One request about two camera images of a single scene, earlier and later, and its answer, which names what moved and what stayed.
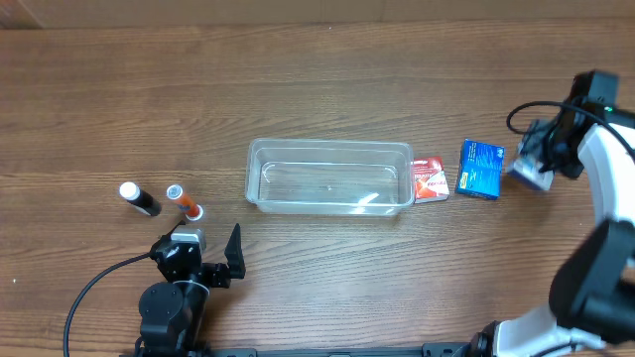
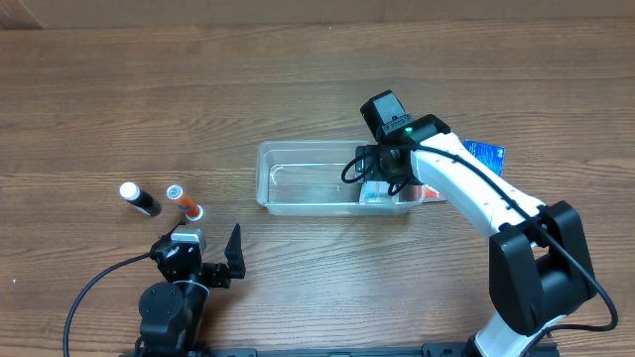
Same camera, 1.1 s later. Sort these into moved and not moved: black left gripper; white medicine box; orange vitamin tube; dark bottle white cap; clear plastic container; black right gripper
Moved: white medicine box; black right gripper
Not moved: clear plastic container; dark bottle white cap; black left gripper; orange vitamin tube
